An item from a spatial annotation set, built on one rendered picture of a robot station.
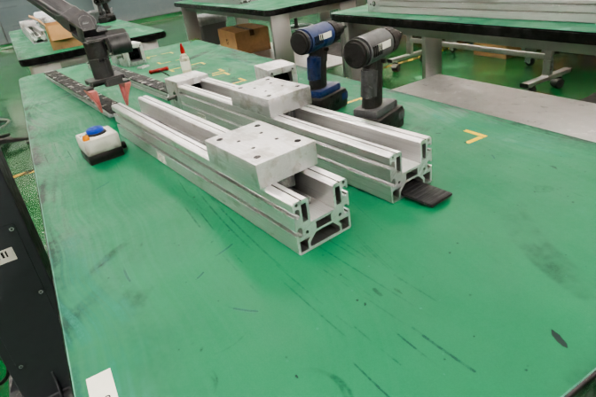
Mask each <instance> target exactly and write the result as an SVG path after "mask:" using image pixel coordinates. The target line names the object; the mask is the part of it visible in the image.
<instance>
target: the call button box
mask: <svg viewBox="0 0 596 397"><path fill-rule="evenodd" d="M85 135H87V134H86V132H84V133H81V134H78V135H76V136H75V138H76V141H77V143H78V145H79V148H80V149H81V154H82V157H83V158H85V159H86V160H87V161H88V162H89V163H90V164H91V165H92V166H94V165H96V164H98V163H101V162H104V161H107V160H111V159H114V158H117V157H120V156H122V155H124V150H123V149H124V148H126V147H127V145H126V143H125V142H124V141H121V140H120V138H119V135H118V132H117V131H115V130H114V129H112V128H110V127H109V126H104V130H103V131H102V132H100V133H97V134H94V135H87V136H88V137H89V138H90V140H89V141H85V142H84V141H83V140H82V136H85Z"/></svg>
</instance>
